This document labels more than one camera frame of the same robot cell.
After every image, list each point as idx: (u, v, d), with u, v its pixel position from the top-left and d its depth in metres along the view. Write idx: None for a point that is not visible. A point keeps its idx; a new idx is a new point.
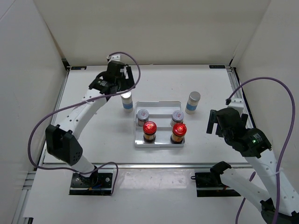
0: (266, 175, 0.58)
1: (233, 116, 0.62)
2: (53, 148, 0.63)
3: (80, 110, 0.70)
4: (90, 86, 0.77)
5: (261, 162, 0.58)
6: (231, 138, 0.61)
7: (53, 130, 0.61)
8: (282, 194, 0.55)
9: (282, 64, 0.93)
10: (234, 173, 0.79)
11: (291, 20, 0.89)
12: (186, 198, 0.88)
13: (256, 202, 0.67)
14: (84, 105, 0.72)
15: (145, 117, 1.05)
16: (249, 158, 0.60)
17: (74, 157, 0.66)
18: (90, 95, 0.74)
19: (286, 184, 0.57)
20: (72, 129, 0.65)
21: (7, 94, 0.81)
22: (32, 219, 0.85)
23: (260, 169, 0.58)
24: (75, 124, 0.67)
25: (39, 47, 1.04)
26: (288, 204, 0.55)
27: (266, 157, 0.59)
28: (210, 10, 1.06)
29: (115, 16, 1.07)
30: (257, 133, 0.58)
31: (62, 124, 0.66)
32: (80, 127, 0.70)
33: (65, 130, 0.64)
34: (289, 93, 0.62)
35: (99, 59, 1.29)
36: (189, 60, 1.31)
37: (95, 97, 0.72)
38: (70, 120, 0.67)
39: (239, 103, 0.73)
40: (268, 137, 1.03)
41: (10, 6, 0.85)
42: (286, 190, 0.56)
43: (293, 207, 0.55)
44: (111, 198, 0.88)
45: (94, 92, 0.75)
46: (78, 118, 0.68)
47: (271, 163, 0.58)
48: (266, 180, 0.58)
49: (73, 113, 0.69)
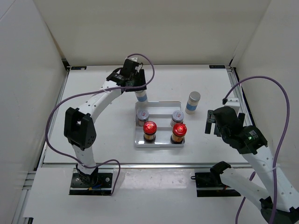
0: (263, 171, 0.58)
1: (230, 114, 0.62)
2: (70, 129, 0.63)
3: (98, 97, 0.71)
4: (107, 79, 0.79)
5: (257, 158, 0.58)
6: (228, 136, 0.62)
7: (74, 112, 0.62)
8: (280, 190, 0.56)
9: (282, 64, 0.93)
10: (233, 173, 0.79)
11: (290, 19, 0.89)
12: (186, 198, 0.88)
13: (256, 200, 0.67)
14: (102, 93, 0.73)
15: (145, 117, 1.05)
16: (245, 155, 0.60)
17: (88, 141, 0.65)
18: (107, 86, 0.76)
19: (284, 180, 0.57)
20: (90, 112, 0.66)
21: (7, 93, 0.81)
22: (32, 219, 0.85)
23: (258, 165, 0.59)
24: (93, 109, 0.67)
25: (39, 47, 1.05)
26: (286, 200, 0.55)
27: (262, 153, 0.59)
28: (210, 10, 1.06)
29: (115, 17, 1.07)
30: (252, 130, 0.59)
31: (81, 108, 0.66)
32: (96, 114, 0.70)
33: (83, 113, 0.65)
34: (284, 92, 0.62)
35: (99, 59, 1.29)
36: (188, 60, 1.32)
37: (112, 87, 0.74)
38: (88, 105, 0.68)
39: (236, 102, 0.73)
40: (268, 137, 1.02)
41: (10, 6, 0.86)
42: (283, 186, 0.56)
43: (291, 203, 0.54)
44: (111, 198, 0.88)
45: (112, 83, 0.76)
46: (96, 104, 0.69)
47: (267, 160, 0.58)
48: (263, 177, 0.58)
49: (91, 99, 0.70)
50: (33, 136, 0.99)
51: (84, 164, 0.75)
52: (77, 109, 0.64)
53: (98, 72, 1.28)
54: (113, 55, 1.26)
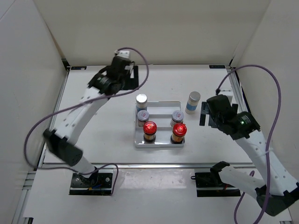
0: (256, 155, 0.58)
1: (222, 101, 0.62)
2: (51, 151, 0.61)
3: (77, 113, 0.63)
4: (89, 84, 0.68)
5: (250, 142, 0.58)
6: (221, 122, 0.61)
7: (49, 136, 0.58)
8: (274, 174, 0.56)
9: (282, 63, 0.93)
10: (231, 170, 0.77)
11: (290, 19, 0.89)
12: (186, 199, 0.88)
13: (251, 190, 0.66)
14: (81, 108, 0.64)
15: (146, 118, 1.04)
16: (239, 140, 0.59)
17: (73, 160, 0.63)
18: (88, 95, 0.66)
19: (277, 164, 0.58)
20: (68, 136, 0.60)
21: (8, 94, 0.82)
22: (32, 219, 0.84)
23: (251, 150, 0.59)
24: (71, 129, 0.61)
25: (39, 47, 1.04)
26: (279, 184, 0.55)
27: (255, 136, 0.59)
28: (210, 10, 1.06)
29: (115, 16, 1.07)
30: (245, 115, 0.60)
31: (59, 129, 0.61)
32: (79, 129, 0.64)
33: (60, 136, 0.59)
34: (273, 76, 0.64)
35: (99, 59, 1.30)
36: (187, 60, 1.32)
37: (93, 99, 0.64)
38: (67, 125, 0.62)
39: (229, 92, 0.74)
40: (268, 136, 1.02)
41: (10, 6, 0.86)
42: (277, 170, 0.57)
43: (284, 187, 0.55)
44: (111, 198, 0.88)
45: (94, 92, 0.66)
46: (75, 122, 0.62)
47: (260, 143, 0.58)
48: (258, 162, 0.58)
49: (70, 116, 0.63)
50: (33, 136, 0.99)
51: (79, 171, 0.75)
52: (53, 132, 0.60)
53: None
54: (113, 55, 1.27)
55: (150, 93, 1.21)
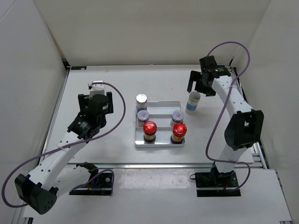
0: (222, 89, 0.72)
1: (210, 59, 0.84)
2: (23, 196, 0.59)
3: (54, 158, 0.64)
4: (68, 129, 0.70)
5: (218, 80, 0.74)
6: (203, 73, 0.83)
7: (23, 181, 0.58)
8: (231, 100, 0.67)
9: (281, 64, 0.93)
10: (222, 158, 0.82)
11: (290, 19, 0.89)
12: (186, 198, 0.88)
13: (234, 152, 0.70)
14: (59, 152, 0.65)
15: (146, 118, 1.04)
16: (213, 83, 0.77)
17: (46, 206, 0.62)
18: (67, 140, 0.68)
19: (237, 95, 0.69)
20: (42, 181, 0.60)
21: (8, 94, 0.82)
22: (32, 219, 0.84)
23: (219, 87, 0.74)
24: (46, 175, 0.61)
25: (39, 47, 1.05)
26: (235, 107, 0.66)
27: (224, 79, 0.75)
28: (210, 10, 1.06)
29: (115, 17, 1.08)
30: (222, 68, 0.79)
31: (32, 175, 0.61)
32: (55, 175, 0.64)
33: (34, 183, 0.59)
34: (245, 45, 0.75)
35: (99, 59, 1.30)
36: (187, 60, 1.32)
37: (71, 143, 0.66)
38: (41, 170, 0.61)
39: None
40: (268, 136, 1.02)
41: (10, 6, 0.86)
42: (236, 98, 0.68)
43: (238, 109, 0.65)
44: (111, 198, 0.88)
45: (73, 137, 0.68)
46: (51, 168, 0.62)
47: (227, 82, 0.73)
48: (223, 94, 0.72)
49: (46, 162, 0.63)
50: (33, 135, 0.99)
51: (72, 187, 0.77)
52: (27, 178, 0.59)
53: (98, 73, 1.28)
54: (113, 55, 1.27)
55: (150, 93, 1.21)
